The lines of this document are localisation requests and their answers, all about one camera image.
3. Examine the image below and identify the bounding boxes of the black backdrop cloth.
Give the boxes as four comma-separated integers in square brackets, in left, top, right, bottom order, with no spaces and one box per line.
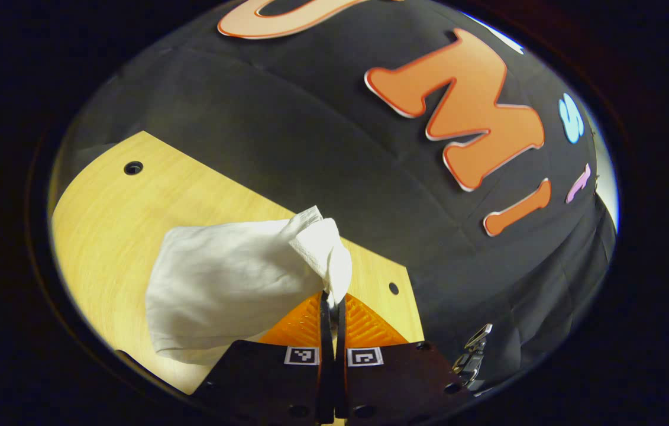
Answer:
[68,0,618,388]

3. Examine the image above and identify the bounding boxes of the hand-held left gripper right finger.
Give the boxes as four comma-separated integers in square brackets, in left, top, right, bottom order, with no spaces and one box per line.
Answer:
[334,293,474,425]

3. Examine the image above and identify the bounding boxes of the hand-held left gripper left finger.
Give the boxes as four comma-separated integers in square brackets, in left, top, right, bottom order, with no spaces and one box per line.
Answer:
[192,291,335,424]

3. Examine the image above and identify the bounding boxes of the metal spring clamp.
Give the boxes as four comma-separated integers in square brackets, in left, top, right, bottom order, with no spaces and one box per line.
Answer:
[451,323,494,389]

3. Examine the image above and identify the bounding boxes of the white jeans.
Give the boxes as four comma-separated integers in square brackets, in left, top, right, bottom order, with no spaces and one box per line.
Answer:
[145,205,354,366]

